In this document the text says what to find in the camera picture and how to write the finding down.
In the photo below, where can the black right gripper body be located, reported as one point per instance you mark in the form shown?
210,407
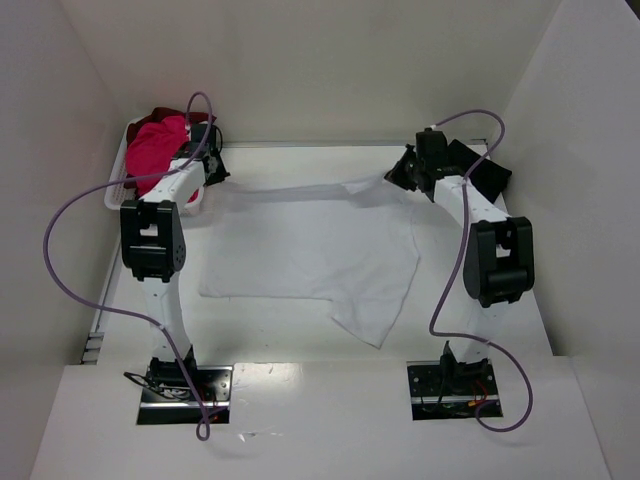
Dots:
405,167

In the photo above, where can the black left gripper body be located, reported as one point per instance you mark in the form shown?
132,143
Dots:
215,167

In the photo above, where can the white t shirt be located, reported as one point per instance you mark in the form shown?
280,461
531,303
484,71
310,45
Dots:
350,244

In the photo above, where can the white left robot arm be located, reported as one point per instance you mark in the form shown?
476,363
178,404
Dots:
154,250

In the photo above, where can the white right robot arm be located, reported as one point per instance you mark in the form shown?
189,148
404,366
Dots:
495,260

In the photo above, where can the pink t shirt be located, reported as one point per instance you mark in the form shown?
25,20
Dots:
154,147

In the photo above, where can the folded black t shirt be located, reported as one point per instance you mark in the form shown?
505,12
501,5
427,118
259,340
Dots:
489,178

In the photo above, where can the dark red t shirt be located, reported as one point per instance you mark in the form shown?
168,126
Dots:
157,115

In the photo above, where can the white plastic basket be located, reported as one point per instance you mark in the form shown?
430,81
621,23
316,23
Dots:
133,188

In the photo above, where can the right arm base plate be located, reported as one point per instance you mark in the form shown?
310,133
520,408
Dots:
434,397

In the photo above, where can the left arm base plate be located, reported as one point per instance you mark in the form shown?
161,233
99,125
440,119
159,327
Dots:
171,402

